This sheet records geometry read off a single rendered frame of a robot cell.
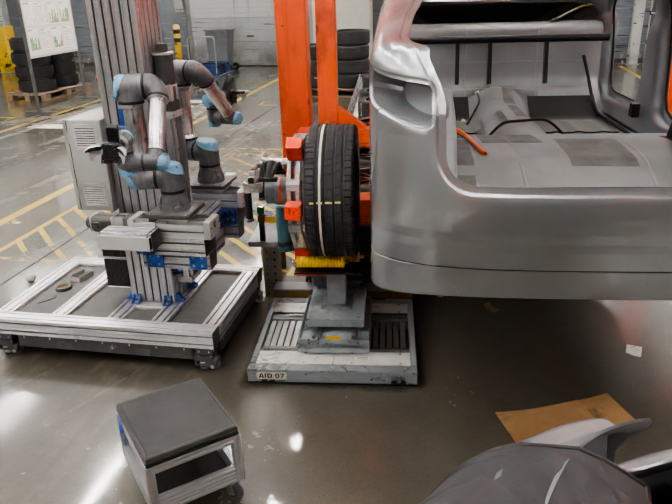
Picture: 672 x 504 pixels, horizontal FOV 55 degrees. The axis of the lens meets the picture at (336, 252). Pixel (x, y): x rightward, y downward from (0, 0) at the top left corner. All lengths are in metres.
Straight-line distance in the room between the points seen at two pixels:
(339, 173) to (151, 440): 1.39
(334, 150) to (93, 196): 1.30
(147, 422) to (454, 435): 1.28
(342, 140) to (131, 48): 1.08
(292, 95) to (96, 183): 1.11
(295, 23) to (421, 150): 1.62
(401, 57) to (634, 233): 0.92
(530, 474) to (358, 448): 2.42
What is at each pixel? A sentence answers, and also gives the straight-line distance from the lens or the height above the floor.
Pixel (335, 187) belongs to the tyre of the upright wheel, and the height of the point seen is 0.96.
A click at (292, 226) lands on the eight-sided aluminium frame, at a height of 0.76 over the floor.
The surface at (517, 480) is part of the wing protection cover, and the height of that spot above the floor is 1.52.
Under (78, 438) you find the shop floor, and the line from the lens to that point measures 3.18.
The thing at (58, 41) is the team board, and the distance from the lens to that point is 12.55.
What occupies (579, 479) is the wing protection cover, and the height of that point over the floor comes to 1.50.
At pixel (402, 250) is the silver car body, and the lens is 2.28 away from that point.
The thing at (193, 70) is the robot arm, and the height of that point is 1.42.
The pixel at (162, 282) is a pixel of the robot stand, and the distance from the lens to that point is 3.65.
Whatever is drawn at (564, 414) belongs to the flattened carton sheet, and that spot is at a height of 0.01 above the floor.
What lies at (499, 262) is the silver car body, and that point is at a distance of 2.24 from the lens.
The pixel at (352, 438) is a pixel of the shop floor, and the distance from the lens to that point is 2.92.
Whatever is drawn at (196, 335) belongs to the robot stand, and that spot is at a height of 0.21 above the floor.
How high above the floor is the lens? 1.81
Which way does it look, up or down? 22 degrees down
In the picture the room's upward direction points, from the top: 2 degrees counter-clockwise
